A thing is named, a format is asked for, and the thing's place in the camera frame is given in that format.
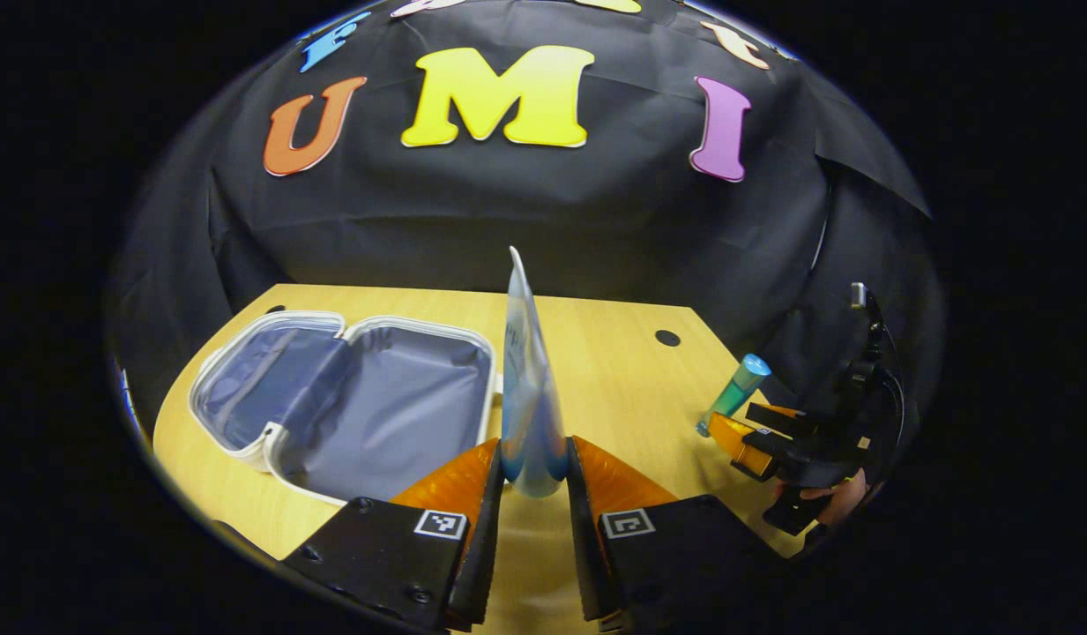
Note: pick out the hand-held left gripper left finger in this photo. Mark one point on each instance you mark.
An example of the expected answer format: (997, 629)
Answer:
(483, 556)

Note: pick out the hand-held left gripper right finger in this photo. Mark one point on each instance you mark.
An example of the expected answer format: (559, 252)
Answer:
(583, 556)

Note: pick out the white suitcase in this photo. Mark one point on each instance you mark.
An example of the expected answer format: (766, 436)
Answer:
(393, 406)

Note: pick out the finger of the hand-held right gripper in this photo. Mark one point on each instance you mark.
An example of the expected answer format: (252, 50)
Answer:
(755, 450)
(785, 421)

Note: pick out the black backdrop cloth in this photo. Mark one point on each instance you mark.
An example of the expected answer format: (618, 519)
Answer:
(552, 220)

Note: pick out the white and blue tube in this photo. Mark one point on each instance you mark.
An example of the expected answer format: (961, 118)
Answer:
(530, 397)

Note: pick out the teal bottle with blue cap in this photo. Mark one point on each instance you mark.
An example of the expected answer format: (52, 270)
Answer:
(733, 397)

